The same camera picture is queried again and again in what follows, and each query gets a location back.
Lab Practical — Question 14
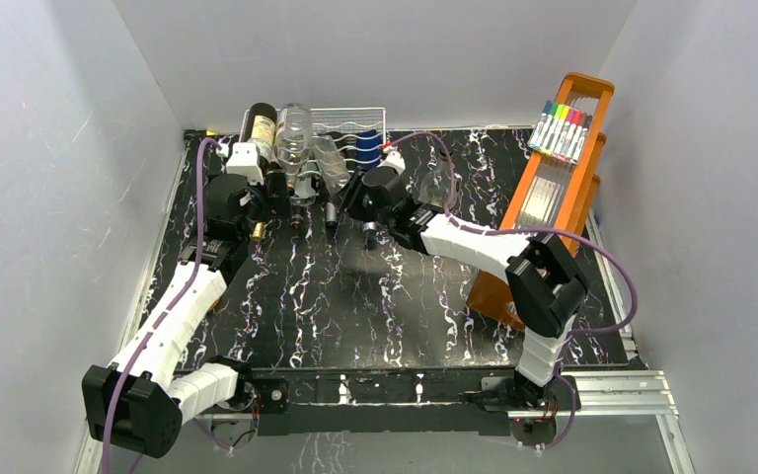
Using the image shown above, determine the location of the brown lower rack bottle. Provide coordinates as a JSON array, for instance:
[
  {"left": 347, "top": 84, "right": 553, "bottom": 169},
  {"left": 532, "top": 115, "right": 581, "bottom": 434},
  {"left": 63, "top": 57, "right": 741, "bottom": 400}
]
[{"left": 323, "top": 197, "right": 340, "bottom": 233}]

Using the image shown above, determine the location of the clear ribbed glass bottle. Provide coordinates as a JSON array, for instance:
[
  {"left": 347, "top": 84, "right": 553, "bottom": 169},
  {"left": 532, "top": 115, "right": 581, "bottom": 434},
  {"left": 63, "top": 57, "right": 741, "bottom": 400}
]
[{"left": 312, "top": 135, "right": 351, "bottom": 196}]

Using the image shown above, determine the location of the pack of coloured markers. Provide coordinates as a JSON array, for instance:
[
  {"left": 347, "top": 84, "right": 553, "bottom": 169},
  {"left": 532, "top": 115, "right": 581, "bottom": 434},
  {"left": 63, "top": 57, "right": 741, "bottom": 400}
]
[{"left": 527, "top": 101, "right": 594, "bottom": 165}]

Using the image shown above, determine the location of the clear labelled glass bottle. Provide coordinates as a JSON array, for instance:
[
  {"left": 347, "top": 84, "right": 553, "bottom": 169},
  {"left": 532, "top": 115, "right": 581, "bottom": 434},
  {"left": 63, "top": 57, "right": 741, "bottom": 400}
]
[{"left": 417, "top": 155, "right": 462, "bottom": 212}]

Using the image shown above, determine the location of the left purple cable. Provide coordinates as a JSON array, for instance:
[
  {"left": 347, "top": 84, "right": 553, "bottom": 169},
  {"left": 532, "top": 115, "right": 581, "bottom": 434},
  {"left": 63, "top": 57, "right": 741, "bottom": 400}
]
[{"left": 99, "top": 137, "right": 227, "bottom": 474}]

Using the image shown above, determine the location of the blue square glass bottle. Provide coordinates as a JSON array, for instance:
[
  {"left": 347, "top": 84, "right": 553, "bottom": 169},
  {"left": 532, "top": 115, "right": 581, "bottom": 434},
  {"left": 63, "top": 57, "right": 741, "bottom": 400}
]
[{"left": 355, "top": 129, "right": 386, "bottom": 251}]

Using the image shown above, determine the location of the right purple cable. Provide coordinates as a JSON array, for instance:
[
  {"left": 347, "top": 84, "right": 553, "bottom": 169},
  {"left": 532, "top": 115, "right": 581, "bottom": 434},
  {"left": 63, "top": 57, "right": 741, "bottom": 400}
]
[{"left": 388, "top": 130, "right": 640, "bottom": 451}]

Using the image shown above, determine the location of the white wire wine rack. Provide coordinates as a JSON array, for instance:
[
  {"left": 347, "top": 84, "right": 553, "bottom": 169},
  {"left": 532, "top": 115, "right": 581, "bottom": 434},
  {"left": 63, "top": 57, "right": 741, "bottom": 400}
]
[{"left": 239, "top": 103, "right": 386, "bottom": 204}]

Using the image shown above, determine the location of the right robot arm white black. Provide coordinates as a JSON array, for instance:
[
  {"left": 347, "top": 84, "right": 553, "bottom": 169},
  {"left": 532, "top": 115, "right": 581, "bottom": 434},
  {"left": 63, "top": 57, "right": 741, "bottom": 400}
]
[{"left": 338, "top": 167, "right": 588, "bottom": 409}]

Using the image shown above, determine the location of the dark wine bottle gold cap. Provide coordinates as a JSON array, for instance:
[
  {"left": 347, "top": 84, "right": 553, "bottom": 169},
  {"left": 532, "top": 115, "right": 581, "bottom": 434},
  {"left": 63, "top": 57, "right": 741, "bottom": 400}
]
[{"left": 240, "top": 103, "right": 277, "bottom": 242}]

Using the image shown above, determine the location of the orange wooden rack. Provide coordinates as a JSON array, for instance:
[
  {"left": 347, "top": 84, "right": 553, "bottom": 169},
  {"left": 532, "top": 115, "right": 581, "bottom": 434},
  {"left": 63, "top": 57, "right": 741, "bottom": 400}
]
[{"left": 466, "top": 72, "right": 614, "bottom": 331}]

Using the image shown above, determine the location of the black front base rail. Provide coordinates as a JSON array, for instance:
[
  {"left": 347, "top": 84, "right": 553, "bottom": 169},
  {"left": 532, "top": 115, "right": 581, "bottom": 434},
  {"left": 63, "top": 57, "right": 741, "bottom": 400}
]
[{"left": 169, "top": 365, "right": 583, "bottom": 438}]

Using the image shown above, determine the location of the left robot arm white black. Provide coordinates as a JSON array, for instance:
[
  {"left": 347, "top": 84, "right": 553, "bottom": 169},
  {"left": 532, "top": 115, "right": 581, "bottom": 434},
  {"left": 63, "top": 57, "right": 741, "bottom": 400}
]
[{"left": 82, "top": 174, "right": 289, "bottom": 458}]

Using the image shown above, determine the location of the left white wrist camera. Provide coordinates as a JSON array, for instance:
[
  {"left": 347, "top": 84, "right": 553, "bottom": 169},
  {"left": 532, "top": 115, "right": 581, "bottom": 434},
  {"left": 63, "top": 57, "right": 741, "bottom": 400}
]
[{"left": 216, "top": 142, "right": 265, "bottom": 186}]

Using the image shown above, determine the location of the aluminium frame rail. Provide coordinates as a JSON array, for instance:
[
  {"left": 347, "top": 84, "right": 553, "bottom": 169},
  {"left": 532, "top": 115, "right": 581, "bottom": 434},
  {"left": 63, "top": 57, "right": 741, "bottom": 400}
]
[{"left": 74, "top": 150, "right": 698, "bottom": 474}]

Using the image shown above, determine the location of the clear round glass bottle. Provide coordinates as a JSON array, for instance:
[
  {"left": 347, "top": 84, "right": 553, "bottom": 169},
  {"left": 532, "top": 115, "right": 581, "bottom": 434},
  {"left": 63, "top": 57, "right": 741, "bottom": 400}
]
[{"left": 274, "top": 103, "right": 313, "bottom": 189}]

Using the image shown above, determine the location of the purple cable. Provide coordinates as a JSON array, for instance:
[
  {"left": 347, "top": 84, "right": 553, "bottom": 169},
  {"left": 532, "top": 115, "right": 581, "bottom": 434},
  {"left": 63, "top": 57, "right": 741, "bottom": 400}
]
[
  {"left": 388, "top": 130, "right": 640, "bottom": 451},
  {"left": 99, "top": 137, "right": 227, "bottom": 474}
]

